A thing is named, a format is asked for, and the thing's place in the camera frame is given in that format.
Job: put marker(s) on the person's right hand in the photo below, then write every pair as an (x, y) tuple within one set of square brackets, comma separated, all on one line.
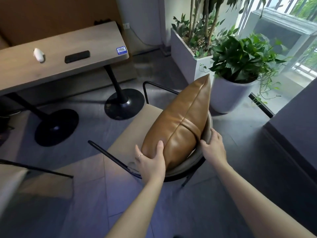
[(215, 153)]

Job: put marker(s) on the person's left hand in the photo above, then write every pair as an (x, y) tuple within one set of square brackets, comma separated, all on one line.
[(152, 168)]

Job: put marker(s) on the person's right thumb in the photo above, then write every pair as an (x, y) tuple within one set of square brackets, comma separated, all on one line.
[(205, 145)]

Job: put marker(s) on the person's left thumb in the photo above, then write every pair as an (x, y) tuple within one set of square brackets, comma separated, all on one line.
[(159, 148)]

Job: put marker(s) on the brown leather cushion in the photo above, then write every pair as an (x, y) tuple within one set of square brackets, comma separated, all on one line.
[(178, 126)]

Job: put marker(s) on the person's right forearm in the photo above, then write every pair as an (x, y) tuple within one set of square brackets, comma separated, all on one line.
[(255, 203)]

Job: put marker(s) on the person's left forearm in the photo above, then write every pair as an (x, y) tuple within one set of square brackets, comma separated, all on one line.
[(137, 208)]

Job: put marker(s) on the white round plant pot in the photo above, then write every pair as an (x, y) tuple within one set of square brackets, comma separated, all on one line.
[(230, 96)]

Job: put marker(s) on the white rectangular planter box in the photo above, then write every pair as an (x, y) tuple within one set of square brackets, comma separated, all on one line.
[(184, 59)]

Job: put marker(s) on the grey upholstered sofa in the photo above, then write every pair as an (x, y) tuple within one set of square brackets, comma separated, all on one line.
[(294, 128)]

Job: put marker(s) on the green leafy pothos plant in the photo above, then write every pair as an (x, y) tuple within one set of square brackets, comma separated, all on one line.
[(244, 58)]

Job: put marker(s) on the blue square sticker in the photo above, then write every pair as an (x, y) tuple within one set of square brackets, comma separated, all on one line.
[(121, 50)]

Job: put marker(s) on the tall green tree plant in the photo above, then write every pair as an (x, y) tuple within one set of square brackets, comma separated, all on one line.
[(201, 27)]

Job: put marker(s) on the black rectangular remote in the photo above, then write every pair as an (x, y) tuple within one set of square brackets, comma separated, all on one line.
[(77, 56)]

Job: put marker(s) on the wooden table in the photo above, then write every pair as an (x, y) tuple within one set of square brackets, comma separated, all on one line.
[(57, 61)]

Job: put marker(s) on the grey outdoor concrete unit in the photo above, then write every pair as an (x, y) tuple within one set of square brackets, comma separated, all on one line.
[(279, 32)]

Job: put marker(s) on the small white case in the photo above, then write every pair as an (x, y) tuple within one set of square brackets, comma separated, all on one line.
[(39, 55)]

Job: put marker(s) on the beige chair with black frame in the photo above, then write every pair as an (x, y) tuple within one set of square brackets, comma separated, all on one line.
[(128, 143), (14, 180)]

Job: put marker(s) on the black round pedestal table leg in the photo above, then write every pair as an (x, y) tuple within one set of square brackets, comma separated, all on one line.
[(123, 102), (55, 128)]

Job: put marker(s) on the white wall socket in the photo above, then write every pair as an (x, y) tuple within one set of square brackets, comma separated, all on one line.
[(126, 25)]

